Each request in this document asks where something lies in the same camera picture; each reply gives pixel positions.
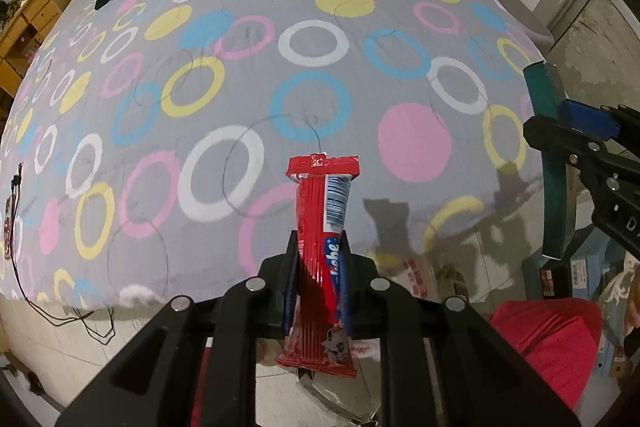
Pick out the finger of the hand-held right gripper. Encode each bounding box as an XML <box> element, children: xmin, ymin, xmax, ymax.
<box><xmin>523</xmin><ymin>116</ymin><xmax>640</xmax><ymax>208</ymax></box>
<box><xmin>559</xmin><ymin>101</ymin><xmax>640</xmax><ymax>142</ymax></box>

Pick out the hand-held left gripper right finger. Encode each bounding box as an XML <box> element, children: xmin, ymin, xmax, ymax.
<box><xmin>344</xmin><ymin>232</ymin><xmax>582</xmax><ymax>427</ymax></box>

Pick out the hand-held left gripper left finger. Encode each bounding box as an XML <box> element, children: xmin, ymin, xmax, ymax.
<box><xmin>54</xmin><ymin>229</ymin><xmax>301</xmax><ymax>427</ymax></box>

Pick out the red snack packet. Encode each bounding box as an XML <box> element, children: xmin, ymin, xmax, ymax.
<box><xmin>275</xmin><ymin>153</ymin><xmax>362</xmax><ymax>380</ymax></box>

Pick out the blue cardboard box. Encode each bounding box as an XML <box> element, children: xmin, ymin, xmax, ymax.
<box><xmin>522</xmin><ymin>227</ymin><xmax>628</xmax><ymax>304</ymax></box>

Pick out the teal cream patterned cloth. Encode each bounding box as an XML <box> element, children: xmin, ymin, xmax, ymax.
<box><xmin>600</xmin><ymin>252</ymin><xmax>640</xmax><ymax>323</ymax></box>

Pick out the metal swivel chair base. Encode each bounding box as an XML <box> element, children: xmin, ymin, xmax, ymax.
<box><xmin>297</xmin><ymin>369</ymin><xmax>381</xmax><ymax>427</ymax></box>

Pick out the grey padded chair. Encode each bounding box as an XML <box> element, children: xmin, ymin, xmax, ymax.
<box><xmin>477</xmin><ymin>0</ymin><xmax>556</xmax><ymax>50</ymax></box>

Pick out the white fluffy wad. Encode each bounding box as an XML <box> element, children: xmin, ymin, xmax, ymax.
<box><xmin>120</xmin><ymin>284</ymin><xmax>156</xmax><ymax>306</ymax></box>

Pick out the bed with circle-print sheet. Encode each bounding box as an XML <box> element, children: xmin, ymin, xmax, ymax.
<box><xmin>0</xmin><ymin>0</ymin><xmax>556</xmax><ymax>310</ymax></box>

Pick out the red white flat object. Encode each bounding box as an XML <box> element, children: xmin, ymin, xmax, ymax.
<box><xmin>2</xmin><ymin>197</ymin><xmax>17</xmax><ymax>262</ymax></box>

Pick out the wooden desk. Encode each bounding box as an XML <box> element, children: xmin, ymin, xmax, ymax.
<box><xmin>0</xmin><ymin>0</ymin><xmax>91</xmax><ymax>98</ymax></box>

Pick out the black cable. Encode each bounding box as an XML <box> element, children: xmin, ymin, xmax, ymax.
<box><xmin>7</xmin><ymin>162</ymin><xmax>117</xmax><ymax>349</ymax></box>

